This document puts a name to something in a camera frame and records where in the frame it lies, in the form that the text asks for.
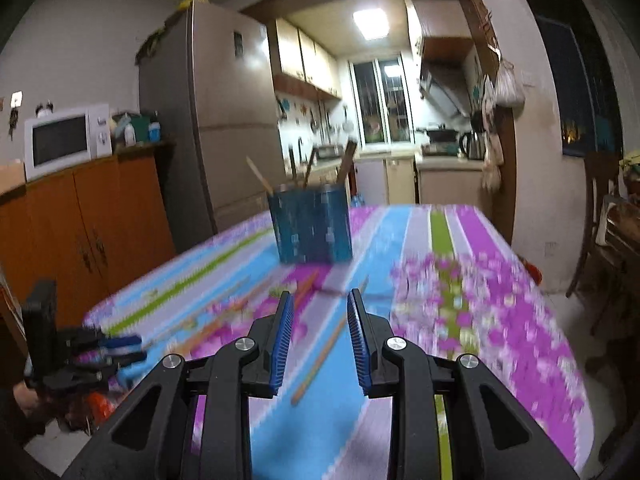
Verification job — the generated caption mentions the blue metal utensil holder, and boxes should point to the blue metal utensil holder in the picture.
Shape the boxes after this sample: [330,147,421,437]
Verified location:
[267,184,354,265]

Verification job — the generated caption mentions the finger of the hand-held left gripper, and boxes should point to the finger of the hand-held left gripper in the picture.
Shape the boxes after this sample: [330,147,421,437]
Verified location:
[100,352,149,368]
[97,335,144,351]

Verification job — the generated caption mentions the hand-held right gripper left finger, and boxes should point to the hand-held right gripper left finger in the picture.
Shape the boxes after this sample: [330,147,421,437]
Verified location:
[62,291,295,480]

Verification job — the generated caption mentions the ceiling light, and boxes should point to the ceiling light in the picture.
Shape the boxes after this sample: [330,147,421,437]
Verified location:
[352,8,393,40]

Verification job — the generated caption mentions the upper kitchen cabinets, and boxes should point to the upper kitchen cabinets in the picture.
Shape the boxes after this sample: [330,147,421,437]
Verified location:
[275,17,344,101]

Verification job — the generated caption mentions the steel range hood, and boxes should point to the steel range hood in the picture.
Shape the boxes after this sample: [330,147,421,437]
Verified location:
[419,65,474,119]

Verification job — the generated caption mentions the hanging cloth bags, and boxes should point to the hanging cloth bags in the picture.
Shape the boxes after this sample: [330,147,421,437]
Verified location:
[479,74,504,194]

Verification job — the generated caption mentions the white hanging plastic bag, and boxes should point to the white hanging plastic bag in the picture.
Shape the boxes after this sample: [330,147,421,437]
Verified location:
[492,57,526,107]

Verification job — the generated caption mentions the floral striped tablecloth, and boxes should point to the floral striped tablecloth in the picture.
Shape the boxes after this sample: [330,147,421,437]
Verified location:
[82,204,597,480]

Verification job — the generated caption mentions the white microwave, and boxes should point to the white microwave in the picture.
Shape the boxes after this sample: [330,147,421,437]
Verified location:
[24,104,113,183]

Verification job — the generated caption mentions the bunch of wooden chopsticks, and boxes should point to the bunch of wooden chopsticks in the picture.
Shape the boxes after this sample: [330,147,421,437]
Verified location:
[145,141,371,405]

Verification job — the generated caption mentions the dark wooden side table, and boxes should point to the dark wooden side table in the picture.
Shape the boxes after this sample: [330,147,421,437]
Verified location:
[587,194,640,376]

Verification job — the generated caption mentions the orange wooden cabinet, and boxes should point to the orange wooden cabinet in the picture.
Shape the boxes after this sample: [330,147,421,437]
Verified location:
[0,142,177,313]

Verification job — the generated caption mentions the electric kettle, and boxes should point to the electric kettle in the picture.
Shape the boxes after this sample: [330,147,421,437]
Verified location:
[459,130,489,161]

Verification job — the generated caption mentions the barred kitchen window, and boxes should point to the barred kitchen window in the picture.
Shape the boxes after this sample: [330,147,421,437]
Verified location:
[350,57,414,144]

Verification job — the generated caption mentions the dark window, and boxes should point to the dark window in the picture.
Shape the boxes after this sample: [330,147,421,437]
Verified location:
[520,0,627,157]

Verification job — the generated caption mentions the wooden chair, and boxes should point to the wooden chair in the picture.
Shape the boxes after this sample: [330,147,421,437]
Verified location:
[566,151,624,299]

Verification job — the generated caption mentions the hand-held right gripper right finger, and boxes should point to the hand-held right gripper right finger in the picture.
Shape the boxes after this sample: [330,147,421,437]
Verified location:
[347,288,581,480]

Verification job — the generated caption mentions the kitchen counter cabinets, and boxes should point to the kitchen counter cabinets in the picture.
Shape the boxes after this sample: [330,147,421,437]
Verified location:
[320,152,488,206]

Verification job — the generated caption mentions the grey refrigerator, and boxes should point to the grey refrigerator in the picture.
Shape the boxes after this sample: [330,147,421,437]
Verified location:
[137,0,287,257]

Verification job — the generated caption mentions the person's left forearm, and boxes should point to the person's left forearm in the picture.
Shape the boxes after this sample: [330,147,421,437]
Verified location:
[0,381,61,480]

